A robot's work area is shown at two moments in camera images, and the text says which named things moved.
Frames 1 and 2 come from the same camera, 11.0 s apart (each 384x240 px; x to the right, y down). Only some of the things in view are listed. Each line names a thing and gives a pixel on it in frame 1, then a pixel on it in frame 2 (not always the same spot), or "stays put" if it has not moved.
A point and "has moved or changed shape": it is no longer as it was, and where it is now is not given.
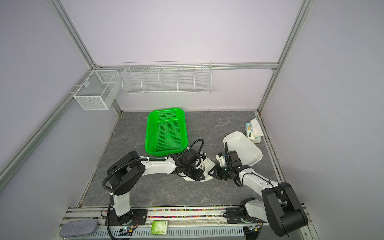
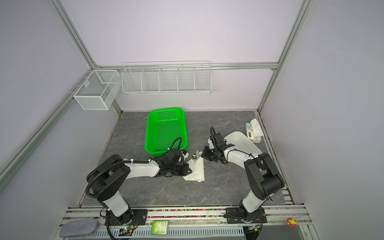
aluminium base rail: x=176 y=216 stays put
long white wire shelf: x=167 y=77 stays put
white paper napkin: x=207 y=169 has moved or changed shape
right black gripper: x=216 y=173 -> x=205 y=155
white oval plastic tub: x=248 y=153 stays put
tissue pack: x=253 y=131 stays put
